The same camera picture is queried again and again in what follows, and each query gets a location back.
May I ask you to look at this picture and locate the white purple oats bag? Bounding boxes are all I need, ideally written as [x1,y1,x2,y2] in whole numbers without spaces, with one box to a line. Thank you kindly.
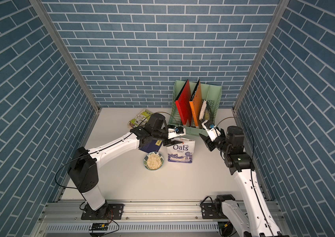
[167,138,196,164]

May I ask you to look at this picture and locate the green leaf pattern bowl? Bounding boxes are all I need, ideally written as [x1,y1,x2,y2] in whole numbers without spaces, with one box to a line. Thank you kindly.
[143,152,164,171]

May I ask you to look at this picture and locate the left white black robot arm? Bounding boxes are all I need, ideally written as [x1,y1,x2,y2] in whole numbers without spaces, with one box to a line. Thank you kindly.
[68,113,186,213]

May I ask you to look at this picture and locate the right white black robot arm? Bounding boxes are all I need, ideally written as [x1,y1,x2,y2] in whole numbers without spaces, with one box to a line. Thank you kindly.
[201,120,283,237]

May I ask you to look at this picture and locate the dark blue book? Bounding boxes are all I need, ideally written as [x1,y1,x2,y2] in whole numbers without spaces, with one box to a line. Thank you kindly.
[139,139,162,153]

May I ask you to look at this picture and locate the green comic book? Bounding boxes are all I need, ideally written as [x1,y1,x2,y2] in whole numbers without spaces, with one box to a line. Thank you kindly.
[128,109,153,129]

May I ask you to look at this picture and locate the black worn book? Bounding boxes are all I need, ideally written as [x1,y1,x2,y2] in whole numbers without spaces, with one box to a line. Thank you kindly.
[199,100,214,124]

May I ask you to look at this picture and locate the red folder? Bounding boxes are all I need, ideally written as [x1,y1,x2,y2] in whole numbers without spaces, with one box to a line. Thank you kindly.
[175,80,192,126]

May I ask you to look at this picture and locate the orange folder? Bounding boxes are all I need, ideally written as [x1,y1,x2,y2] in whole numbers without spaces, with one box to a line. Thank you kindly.
[189,80,203,128]

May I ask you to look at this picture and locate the mint green file organizer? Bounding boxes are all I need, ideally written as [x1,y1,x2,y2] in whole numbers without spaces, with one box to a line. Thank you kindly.
[169,80,222,136]

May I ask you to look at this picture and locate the small black electronics board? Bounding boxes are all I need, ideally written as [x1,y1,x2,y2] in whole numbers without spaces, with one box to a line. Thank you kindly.
[89,223,109,232]

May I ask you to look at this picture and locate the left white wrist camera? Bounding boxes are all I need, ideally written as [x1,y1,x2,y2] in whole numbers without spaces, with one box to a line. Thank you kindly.
[167,124,186,139]

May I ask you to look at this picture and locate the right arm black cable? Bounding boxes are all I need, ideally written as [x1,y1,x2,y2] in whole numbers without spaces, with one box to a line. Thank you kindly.
[216,116,275,237]

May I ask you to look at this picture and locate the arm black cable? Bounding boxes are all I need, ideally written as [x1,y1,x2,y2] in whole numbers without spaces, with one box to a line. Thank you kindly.
[54,111,174,190]
[216,116,275,237]

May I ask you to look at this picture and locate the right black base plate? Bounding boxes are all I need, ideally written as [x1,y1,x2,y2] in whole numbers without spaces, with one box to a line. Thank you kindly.
[200,202,228,219]

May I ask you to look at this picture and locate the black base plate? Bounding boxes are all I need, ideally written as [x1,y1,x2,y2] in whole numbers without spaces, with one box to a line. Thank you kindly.
[81,203,125,220]
[200,202,228,219]

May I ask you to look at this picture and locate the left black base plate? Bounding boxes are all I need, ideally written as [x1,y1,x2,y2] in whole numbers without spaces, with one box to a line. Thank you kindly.
[81,203,125,220]

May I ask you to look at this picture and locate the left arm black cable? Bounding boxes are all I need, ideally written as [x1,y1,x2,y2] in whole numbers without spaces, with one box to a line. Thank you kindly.
[54,111,174,190]

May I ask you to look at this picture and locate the aluminium mounting rail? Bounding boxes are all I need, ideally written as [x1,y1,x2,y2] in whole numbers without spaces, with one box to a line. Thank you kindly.
[39,199,226,223]

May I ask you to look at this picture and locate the white perforated cable duct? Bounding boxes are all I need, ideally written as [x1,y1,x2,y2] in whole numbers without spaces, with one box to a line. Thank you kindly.
[45,221,219,234]

